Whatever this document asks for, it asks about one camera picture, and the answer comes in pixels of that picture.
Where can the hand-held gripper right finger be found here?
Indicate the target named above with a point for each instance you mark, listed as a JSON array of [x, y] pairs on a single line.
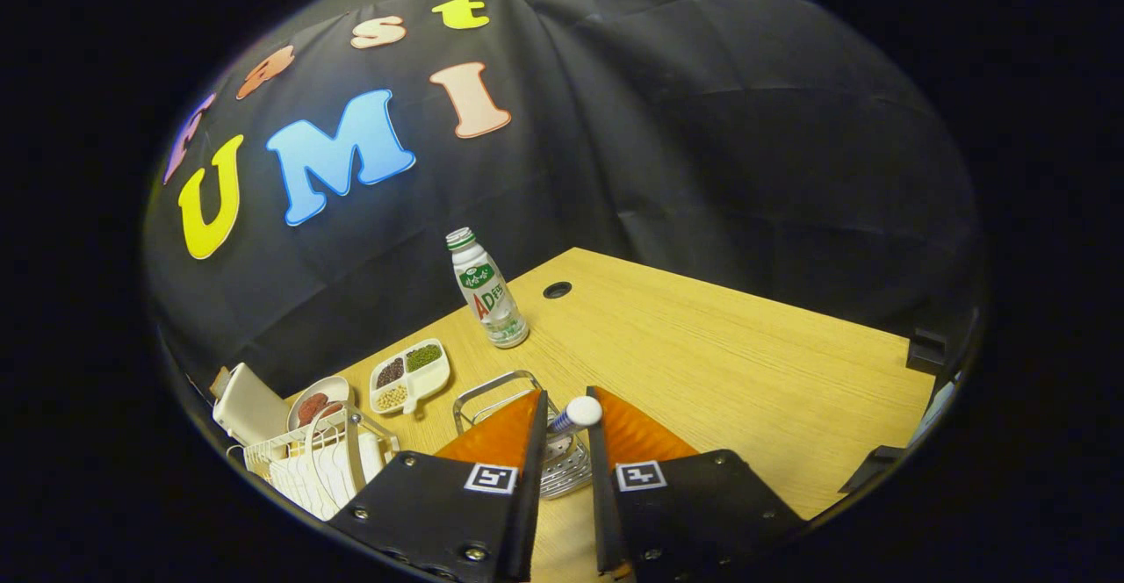
[[694, 504]]

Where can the black table clamp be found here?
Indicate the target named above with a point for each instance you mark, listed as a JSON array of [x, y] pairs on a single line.
[[871, 469], [926, 353]]

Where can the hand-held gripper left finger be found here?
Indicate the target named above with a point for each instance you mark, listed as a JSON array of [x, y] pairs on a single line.
[[439, 513]]

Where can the white toaster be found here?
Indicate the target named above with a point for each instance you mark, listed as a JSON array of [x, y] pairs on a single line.
[[250, 407]]

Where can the toast slice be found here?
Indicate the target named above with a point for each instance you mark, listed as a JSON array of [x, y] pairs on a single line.
[[219, 381]]

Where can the white plastic drink bottle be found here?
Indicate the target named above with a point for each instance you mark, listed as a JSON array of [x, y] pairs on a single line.
[[487, 298]]

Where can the brown meat patty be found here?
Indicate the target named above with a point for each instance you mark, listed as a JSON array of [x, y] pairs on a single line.
[[310, 407], [332, 410]]

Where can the round white plate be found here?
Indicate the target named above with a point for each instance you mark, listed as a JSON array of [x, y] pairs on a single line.
[[338, 387]]

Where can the white divided dish with beans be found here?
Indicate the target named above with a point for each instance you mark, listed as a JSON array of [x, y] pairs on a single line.
[[413, 385]]

